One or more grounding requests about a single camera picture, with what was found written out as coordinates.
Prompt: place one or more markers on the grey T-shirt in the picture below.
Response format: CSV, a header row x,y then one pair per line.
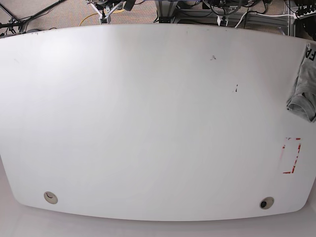
x,y
302,99

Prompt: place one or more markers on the red tape rectangle marking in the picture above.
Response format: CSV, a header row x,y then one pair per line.
x,y
289,154

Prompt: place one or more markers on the black tripod legs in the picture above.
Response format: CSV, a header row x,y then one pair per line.
x,y
17,25

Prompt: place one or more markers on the white power strip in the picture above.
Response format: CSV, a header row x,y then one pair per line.
x,y
305,11

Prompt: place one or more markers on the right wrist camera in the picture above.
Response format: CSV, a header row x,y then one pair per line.
x,y
104,19

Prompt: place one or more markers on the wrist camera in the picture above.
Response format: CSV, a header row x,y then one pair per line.
x,y
104,19
222,21

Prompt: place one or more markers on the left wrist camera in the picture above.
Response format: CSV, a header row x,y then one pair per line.
x,y
222,21

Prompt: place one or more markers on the aluminium frame rail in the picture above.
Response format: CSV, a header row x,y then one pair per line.
x,y
209,18

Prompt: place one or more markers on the left table cable grommet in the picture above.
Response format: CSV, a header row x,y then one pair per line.
x,y
50,197

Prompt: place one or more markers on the table cable grommet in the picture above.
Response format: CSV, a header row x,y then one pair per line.
x,y
266,203
50,197

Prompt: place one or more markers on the right table cable grommet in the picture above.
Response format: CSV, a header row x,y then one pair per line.
x,y
266,203

